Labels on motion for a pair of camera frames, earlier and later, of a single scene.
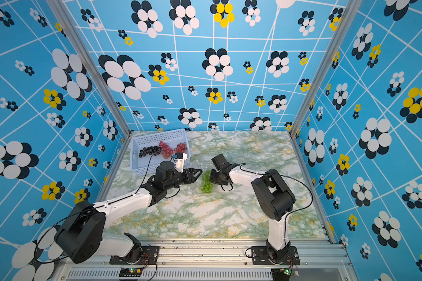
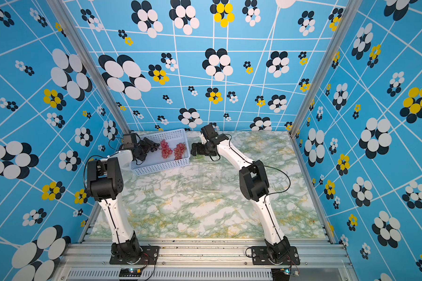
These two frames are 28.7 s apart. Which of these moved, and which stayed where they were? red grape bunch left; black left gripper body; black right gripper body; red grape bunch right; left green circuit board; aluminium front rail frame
Moved: black left gripper body; black right gripper body
Stayed: red grape bunch left; left green circuit board; aluminium front rail frame; red grape bunch right
